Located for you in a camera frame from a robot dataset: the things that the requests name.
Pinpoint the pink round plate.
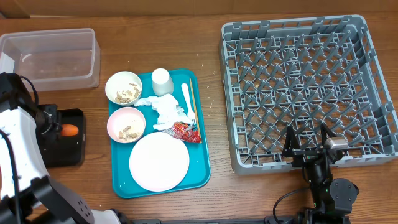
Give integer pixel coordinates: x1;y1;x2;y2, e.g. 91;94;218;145
129;132;190;192

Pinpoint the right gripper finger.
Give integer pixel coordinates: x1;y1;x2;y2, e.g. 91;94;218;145
320;123;336;149
282;126;300;157

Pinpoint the white plastic cup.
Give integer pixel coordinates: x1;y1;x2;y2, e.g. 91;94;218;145
151;68;174;96

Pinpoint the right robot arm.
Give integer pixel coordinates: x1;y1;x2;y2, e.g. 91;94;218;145
273;124;359;224

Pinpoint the pink bowl with food scraps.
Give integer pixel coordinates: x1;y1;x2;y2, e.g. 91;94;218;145
106;107;146;144

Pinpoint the red snack wrapper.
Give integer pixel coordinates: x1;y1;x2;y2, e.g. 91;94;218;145
163;122;202;144

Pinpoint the crumpled white napkin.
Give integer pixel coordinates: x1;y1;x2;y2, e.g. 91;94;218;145
134;93;193;131

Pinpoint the white bowl with food scraps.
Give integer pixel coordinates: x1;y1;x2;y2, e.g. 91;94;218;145
105;71;143;106

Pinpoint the clear plastic bin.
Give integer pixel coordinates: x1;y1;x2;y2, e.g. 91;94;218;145
1;28;101;91

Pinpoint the wooden chopstick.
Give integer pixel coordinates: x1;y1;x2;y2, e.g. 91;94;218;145
190;78;201;137

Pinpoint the grey dishwasher rack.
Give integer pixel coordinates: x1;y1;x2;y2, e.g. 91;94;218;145
220;15;397;175

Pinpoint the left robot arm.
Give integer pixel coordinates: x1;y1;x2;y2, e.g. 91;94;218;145
1;72;125;224

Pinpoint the black plastic bin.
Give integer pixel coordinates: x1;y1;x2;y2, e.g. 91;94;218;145
39;108;86;167

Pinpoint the orange carrot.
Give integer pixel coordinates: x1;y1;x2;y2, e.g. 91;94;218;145
60;124;79;136

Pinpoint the white plastic fork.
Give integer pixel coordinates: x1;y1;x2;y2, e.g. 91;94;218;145
181;83;197;125

